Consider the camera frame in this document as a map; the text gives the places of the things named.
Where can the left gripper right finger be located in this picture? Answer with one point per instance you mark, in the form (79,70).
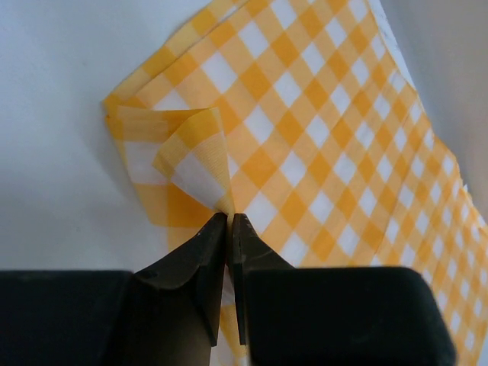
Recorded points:
(264,292)

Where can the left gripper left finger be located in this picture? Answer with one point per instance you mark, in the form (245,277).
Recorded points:
(176,306)

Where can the yellow white checkered cloth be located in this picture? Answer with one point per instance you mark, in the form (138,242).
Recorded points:
(295,114)

